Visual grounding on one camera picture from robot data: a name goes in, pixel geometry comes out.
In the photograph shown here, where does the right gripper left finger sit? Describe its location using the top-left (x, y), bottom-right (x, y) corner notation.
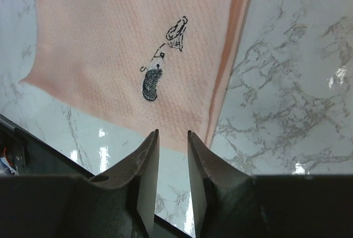
top-left (90, 130), bottom-right (159, 237)

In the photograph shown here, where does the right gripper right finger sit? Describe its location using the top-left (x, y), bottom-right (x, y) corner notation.
top-left (188, 131), bottom-right (251, 237)

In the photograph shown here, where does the plain peach towel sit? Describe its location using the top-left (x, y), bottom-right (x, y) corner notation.
top-left (24, 0), bottom-right (249, 153)

